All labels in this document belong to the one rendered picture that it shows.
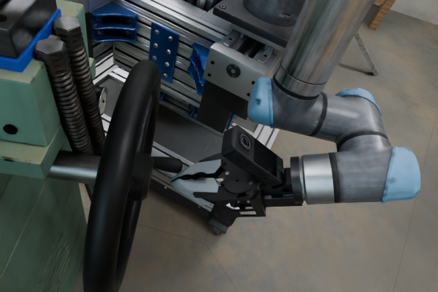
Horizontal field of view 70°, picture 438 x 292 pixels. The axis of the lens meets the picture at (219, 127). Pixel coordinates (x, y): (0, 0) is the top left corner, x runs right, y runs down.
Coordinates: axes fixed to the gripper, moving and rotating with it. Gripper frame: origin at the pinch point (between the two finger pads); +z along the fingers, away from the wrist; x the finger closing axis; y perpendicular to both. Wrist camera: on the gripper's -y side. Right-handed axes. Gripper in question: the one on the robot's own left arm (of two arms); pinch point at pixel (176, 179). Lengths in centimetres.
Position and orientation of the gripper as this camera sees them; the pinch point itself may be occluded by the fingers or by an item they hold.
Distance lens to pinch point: 52.7
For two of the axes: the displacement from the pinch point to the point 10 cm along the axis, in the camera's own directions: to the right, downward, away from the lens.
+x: 1.0, -7.5, 6.6
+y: 2.7, 6.6, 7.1
